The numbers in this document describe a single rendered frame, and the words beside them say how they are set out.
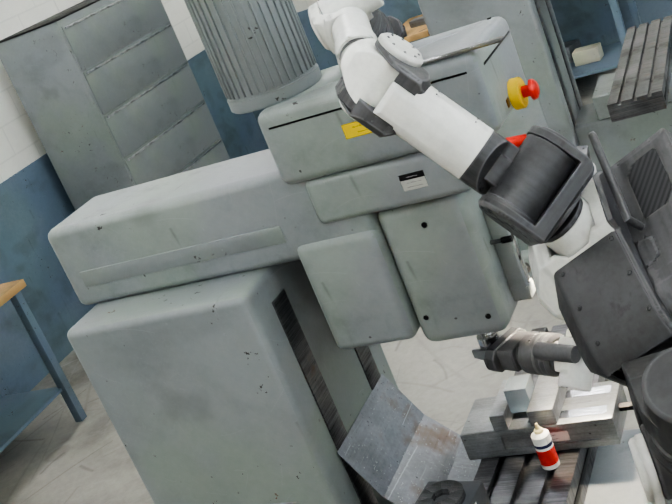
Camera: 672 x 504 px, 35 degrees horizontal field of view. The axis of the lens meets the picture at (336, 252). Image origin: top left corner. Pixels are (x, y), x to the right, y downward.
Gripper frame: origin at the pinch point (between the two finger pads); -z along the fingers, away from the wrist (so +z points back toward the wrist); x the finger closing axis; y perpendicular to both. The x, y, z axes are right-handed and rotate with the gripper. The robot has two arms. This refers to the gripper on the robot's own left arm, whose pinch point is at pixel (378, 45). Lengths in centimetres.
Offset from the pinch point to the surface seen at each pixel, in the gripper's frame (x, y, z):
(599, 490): 13, -95, -45
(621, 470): 18, -92, -50
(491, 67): 19.8, -13.4, 5.9
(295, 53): -16.1, 3.5, 1.8
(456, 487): -9, -85, -7
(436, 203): 1.5, -31.8, -6.7
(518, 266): 12, -46, -21
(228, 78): -30.2, 2.8, 3.4
